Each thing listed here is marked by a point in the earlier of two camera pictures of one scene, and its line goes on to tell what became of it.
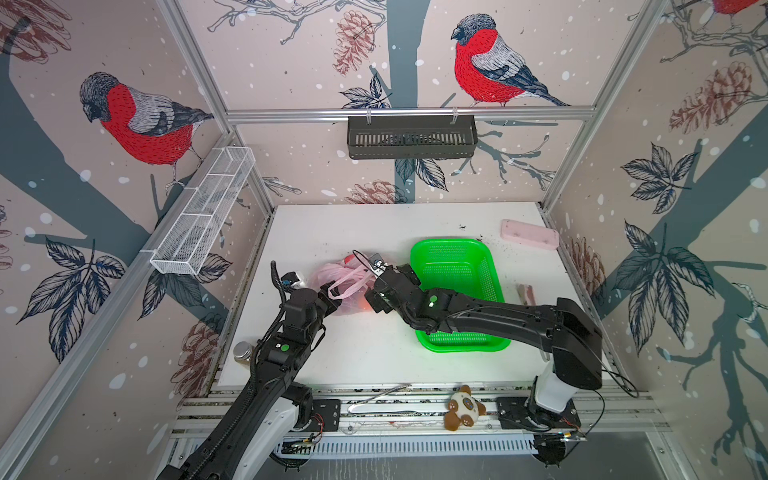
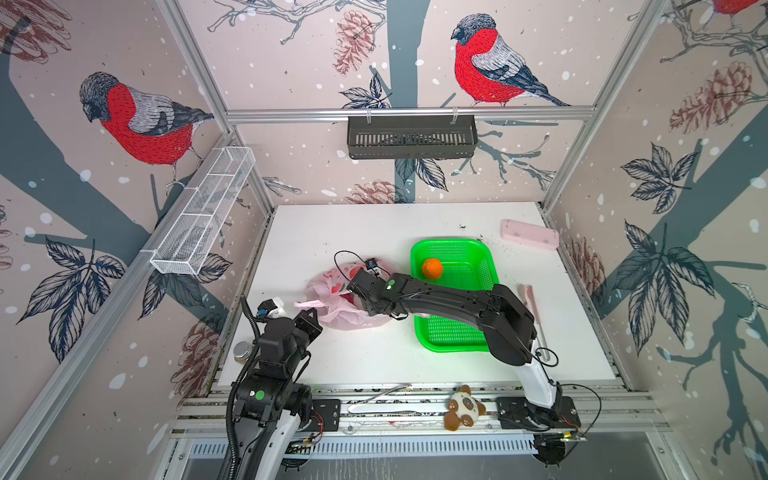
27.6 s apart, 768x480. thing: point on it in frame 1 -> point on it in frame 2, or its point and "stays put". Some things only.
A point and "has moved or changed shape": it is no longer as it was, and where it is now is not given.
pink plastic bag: x=350 y=279 has moved or changed shape
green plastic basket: x=463 y=266 stays put
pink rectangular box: x=534 y=235 stays put
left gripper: x=326 y=297 -> x=312 y=325
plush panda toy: x=463 y=408 stays put
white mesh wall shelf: x=202 y=208 stays put
